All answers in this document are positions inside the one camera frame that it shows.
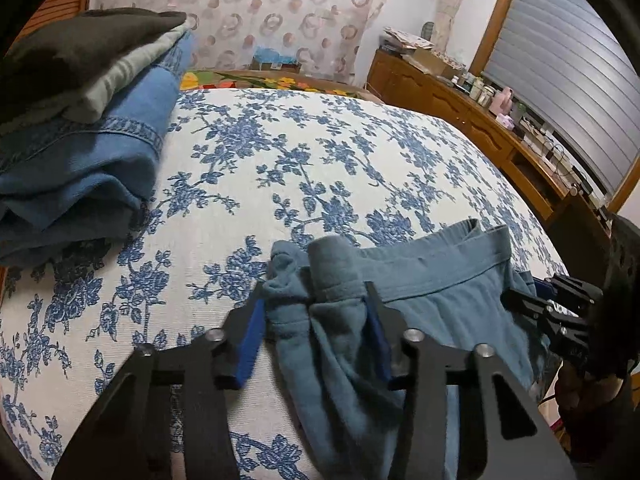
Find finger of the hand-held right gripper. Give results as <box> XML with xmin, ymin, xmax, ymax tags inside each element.
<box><xmin>500</xmin><ymin>287</ymin><xmax>598</xmax><ymax>362</ymax></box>
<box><xmin>531</xmin><ymin>274</ymin><xmax>603</xmax><ymax>308</ymax></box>

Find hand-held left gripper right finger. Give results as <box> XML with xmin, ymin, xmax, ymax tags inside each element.
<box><xmin>362</xmin><ymin>280</ymin><xmax>578</xmax><ymax>480</ymax></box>

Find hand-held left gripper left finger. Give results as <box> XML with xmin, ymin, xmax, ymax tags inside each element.
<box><xmin>50</xmin><ymin>282</ymin><xmax>271</xmax><ymax>480</ymax></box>

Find teal pants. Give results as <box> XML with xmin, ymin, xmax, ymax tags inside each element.
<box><xmin>262</xmin><ymin>218</ymin><xmax>552</xmax><ymax>480</ymax></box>

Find dark wooden chair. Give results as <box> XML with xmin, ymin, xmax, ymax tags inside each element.
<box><xmin>546</xmin><ymin>193</ymin><xmax>614</xmax><ymax>272</ymax></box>

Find white power strip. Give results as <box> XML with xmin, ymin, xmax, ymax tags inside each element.
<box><xmin>520</xmin><ymin>120</ymin><xmax>581</xmax><ymax>181</ymax></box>

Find blue floral bedspread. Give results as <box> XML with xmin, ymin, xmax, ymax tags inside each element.
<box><xmin>0</xmin><ymin>87</ymin><xmax>571</xmax><ymax>480</ymax></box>

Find pink bottle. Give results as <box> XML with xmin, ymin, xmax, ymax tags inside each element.
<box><xmin>491</xmin><ymin>87</ymin><xmax>517</xmax><ymax>117</ymax></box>

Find wooden sideboard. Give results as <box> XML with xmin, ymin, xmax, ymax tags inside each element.
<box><xmin>366</xmin><ymin>49</ymin><xmax>577</xmax><ymax>222</ymax></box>

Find grey window roller shutter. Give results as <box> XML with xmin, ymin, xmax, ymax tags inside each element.
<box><xmin>481</xmin><ymin>0</ymin><xmax>640</xmax><ymax>197</ymax></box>

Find stack of folded clothes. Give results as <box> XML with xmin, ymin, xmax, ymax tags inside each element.
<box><xmin>0</xmin><ymin>35</ymin><xmax>197</xmax><ymax>269</ymax></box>

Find yellow flowered blanket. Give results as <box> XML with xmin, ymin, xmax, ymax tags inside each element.
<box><xmin>179</xmin><ymin>70</ymin><xmax>372</xmax><ymax>100</ymax></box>

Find blue packaged box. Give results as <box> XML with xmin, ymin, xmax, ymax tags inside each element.
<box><xmin>249</xmin><ymin>47</ymin><xmax>304</xmax><ymax>74</ymax></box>

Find folded grey cloth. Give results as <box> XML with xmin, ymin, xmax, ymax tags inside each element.
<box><xmin>64</xmin><ymin>22</ymin><xmax>194</xmax><ymax>124</ymax></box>

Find stack of papers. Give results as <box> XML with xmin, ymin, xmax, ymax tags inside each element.
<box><xmin>382</xmin><ymin>26</ymin><xmax>437</xmax><ymax>52</ymax></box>

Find lace window curtain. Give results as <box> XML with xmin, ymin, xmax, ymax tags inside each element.
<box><xmin>431</xmin><ymin>0</ymin><xmax>474</xmax><ymax>57</ymax></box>

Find folded black cloth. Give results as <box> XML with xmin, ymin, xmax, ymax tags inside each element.
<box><xmin>0</xmin><ymin>9</ymin><xmax>189</xmax><ymax>127</ymax></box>

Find ring-patterned curtain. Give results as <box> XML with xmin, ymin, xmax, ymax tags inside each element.
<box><xmin>92</xmin><ymin>0</ymin><xmax>394</xmax><ymax>86</ymax></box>

